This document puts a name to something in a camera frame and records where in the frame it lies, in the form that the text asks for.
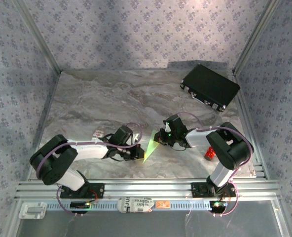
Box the light green cloth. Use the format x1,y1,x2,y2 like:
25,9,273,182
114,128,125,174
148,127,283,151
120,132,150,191
142,130,161,164

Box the small pink white card box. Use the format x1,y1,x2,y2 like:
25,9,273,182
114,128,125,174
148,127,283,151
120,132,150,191
91,128,105,142

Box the red toy block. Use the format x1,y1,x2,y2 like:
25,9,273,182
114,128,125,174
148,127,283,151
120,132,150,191
204,146,216,160

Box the printed white paper roll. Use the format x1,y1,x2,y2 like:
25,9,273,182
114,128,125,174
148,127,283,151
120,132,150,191
117,197,154,213

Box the small orange tag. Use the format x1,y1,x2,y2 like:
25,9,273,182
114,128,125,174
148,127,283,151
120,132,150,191
155,200,171,209

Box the black hard case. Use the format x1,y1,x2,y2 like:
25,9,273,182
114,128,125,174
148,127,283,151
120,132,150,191
180,63,241,110

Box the clear acrylic panel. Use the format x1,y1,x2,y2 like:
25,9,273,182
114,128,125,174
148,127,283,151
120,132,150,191
15,198,289,237

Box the black controller board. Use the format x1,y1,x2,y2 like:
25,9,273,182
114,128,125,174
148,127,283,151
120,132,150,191
70,201,91,214
209,200,228,213

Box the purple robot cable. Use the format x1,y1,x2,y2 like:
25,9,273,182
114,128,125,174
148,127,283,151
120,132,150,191
36,122,143,218
177,112,254,218

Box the long aluminium mounting rail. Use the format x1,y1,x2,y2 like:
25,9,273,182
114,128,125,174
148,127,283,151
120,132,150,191
14,179,281,199

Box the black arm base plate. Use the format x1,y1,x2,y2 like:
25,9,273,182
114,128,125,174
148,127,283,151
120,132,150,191
191,182,237,198
60,183,105,199

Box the grey slotted cable duct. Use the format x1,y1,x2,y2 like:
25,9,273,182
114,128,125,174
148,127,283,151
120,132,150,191
46,199,212,212

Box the aluminium table side rail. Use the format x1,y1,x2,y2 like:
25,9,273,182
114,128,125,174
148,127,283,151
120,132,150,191
27,71,62,180
233,71,270,180

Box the grey metal bracket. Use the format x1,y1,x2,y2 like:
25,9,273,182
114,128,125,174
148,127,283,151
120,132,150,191
18,201,47,220

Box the aluminium frame post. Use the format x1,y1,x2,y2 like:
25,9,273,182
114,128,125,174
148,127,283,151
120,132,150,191
232,0,282,75
12,0,63,74

